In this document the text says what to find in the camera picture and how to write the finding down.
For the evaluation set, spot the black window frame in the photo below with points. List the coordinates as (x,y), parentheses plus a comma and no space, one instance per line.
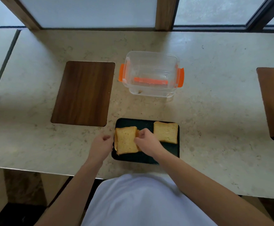
(257,23)

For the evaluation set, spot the person's right fingers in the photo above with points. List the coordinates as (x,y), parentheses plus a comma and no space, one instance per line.
(143,137)

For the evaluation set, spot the person's left fingers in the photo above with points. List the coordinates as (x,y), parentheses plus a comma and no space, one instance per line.
(107,141)

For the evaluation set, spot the toasted bread slice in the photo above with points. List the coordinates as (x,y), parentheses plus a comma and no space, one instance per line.
(126,140)
(166,132)
(115,142)

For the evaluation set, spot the person's right hand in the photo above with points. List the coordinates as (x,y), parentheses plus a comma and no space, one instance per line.
(150,143)

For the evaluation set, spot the white shirt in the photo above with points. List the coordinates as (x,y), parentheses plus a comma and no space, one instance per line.
(141,202)

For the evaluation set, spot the person's left forearm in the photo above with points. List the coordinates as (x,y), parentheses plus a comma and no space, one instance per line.
(73,192)

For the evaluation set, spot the wooden window post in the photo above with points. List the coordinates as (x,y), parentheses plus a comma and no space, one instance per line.
(19,12)
(165,12)

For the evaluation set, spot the brown table leg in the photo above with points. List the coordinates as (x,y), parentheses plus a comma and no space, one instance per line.
(25,187)

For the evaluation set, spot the person's left hand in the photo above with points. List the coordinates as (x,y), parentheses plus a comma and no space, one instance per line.
(99,148)

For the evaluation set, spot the dark green tray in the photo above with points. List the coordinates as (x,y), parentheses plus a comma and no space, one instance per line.
(148,158)

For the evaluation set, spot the person's right forearm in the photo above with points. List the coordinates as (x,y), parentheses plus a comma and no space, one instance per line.
(205,190)

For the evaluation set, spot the clear container with orange clips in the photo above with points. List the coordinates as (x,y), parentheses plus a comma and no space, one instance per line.
(151,72)

